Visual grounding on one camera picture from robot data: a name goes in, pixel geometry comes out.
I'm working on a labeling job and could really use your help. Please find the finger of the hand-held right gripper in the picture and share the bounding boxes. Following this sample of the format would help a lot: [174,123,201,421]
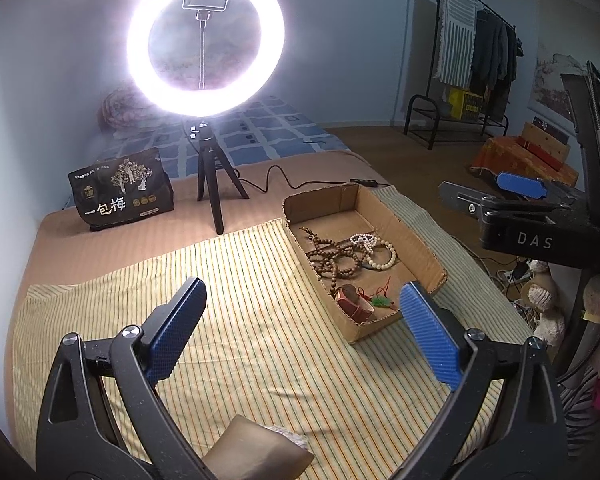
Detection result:
[439,181,487,221]
[495,171,578,206]

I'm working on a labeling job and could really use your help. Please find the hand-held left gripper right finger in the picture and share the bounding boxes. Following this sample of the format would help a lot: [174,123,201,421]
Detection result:
[390,281,568,480]

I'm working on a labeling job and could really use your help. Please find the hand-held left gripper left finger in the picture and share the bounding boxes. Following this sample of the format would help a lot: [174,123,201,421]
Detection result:
[35,276,208,480]

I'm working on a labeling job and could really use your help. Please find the green jade pendant red cord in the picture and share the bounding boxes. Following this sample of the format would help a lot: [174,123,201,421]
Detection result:
[360,277,396,308]

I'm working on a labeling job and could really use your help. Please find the cardboard box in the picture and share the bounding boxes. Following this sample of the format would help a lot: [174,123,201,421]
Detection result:
[280,183,448,345]

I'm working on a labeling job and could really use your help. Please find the cream bead bracelet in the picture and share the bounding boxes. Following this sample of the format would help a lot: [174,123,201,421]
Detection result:
[362,241,397,270]

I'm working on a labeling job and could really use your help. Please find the pearl necklace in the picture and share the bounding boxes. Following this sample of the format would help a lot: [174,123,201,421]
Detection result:
[350,232,381,256]

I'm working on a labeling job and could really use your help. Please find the brown wooden bead necklace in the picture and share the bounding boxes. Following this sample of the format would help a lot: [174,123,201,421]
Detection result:
[300,226,368,281]

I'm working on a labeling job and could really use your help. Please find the small red jewelry box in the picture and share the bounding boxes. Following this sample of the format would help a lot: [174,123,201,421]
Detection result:
[335,284,376,322]

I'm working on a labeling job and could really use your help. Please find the orange patterned cloth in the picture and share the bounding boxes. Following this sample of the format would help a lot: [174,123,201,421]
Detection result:
[470,135,578,188]

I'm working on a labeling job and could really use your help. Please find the wooden box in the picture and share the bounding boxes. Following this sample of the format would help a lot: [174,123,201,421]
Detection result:
[522,121,571,171]

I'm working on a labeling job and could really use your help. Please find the tan bedsheet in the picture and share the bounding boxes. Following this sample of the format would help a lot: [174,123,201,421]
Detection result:
[2,149,396,401]

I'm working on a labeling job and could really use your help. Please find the yellow crate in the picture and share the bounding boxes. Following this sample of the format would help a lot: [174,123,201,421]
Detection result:
[447,87,485,121]

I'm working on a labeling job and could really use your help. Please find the dark hanging clothes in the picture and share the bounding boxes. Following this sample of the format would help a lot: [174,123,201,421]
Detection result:
[469,7,525,121]

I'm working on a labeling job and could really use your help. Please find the black snack bag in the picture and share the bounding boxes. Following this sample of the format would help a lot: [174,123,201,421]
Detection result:
[68,147,175,233]

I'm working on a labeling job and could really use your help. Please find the black clothes rack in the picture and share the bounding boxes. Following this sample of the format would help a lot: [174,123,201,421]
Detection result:
[404,0,518,151]

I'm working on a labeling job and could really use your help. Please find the black white striped cloth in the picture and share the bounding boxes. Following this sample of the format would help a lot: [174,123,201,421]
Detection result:
[560,365,600,456]

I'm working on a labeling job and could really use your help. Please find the striped hanging towel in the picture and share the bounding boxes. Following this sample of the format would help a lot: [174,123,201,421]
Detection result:
[439,0,478,88]

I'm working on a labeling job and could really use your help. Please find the black tripod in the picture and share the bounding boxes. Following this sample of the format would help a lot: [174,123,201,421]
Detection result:
[182,117,251,235]

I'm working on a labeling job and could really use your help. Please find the blue patterned blanket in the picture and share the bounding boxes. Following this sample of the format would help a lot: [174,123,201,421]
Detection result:
[95,96,338,181]

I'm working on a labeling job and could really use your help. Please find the folded floral quilt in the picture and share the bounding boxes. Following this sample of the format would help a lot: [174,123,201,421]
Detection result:
[97,85,166,136]

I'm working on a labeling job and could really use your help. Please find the phone holder clamp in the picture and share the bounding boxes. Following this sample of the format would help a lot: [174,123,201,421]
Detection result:
[181,0,231,92]

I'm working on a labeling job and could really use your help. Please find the tangled cables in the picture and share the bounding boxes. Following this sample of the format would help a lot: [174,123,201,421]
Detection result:
[495,255,536,331]

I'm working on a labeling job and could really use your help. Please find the black cable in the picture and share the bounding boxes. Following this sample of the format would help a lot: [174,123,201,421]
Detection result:
[230,165,381,196]

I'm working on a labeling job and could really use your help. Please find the landscape wall poster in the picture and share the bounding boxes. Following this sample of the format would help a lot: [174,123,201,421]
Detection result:
[527,0,600,126]

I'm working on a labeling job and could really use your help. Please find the ring light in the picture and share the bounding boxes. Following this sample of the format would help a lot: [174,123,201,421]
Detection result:
[126,0,286,117]

